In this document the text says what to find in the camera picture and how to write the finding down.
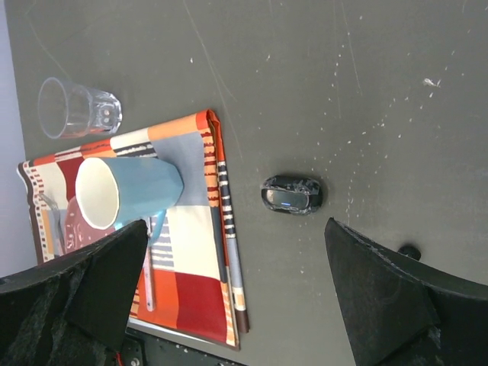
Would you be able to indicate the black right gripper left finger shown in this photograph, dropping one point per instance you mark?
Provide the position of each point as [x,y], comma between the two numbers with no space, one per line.
[73,310]

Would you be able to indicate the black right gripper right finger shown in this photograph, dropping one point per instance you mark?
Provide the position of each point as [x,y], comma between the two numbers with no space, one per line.
[399,311]

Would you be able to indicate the black stem earbud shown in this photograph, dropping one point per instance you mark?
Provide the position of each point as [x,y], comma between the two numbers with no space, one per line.
[410,251]

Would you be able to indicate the black taped earbud charging case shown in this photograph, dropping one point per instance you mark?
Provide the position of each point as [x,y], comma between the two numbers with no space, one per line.
[292,194]

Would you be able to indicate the pink dotted plate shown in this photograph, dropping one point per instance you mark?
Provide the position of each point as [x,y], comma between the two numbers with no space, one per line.
[77,232]

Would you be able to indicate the orange patchwork placemat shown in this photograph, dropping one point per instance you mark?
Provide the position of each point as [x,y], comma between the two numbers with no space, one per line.
[196,274]

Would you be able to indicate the blue mug white inside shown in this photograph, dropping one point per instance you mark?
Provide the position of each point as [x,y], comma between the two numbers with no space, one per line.
[112,192]

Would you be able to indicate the clear plastic cup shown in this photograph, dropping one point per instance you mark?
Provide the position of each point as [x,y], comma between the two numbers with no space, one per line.
[69,110]

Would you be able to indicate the pink handled knife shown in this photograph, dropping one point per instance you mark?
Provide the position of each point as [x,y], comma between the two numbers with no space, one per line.
[147,270]

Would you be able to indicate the pink handled fork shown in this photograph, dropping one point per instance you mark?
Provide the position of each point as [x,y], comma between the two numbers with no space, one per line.
[59,236]

